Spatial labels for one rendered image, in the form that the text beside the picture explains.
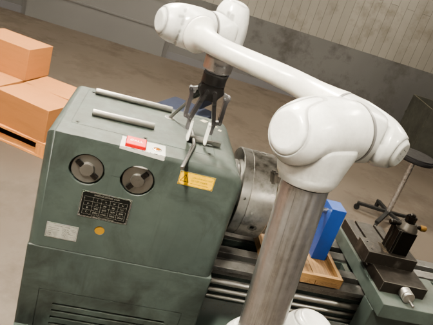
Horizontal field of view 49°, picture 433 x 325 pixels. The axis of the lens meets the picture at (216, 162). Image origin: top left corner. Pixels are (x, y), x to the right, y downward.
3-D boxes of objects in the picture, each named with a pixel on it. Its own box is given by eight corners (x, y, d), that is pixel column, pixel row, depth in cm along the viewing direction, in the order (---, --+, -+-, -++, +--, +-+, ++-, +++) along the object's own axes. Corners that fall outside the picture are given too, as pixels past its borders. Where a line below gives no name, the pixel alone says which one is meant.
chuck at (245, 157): (223, 246, 165) (250, 161, 157) (214, 209, 195) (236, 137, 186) (233, 248, 166) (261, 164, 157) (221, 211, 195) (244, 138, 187)
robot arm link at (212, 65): (238, 60, 140) (232, 80, 142) (234, 54, 148) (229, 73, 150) (208, 52, 138) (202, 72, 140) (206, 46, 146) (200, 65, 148)
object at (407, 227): (401, 232, 175) (404, 225, 174) (392, 220, 183) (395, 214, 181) (420, 236, 177) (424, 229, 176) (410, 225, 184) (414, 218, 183)
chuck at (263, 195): (233, 248, 166) (261, 164, 157) (221, 211, 195) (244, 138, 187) (258, 253, 167) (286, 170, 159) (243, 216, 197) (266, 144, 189)
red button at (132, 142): (124, 148, 139) (125, 142, 138) (125, 140, 144) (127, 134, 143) (144, 153, 140) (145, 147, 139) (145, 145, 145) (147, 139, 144)
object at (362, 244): (363, 262, 178) (369, 251, 176) (354, 246, 188) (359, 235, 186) (412, 272, 182) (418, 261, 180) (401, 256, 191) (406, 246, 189)
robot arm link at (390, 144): (368, 89, 111) (332, 84, 102) (433, 129, 100) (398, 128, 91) (343, 137, 117) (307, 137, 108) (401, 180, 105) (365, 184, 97)
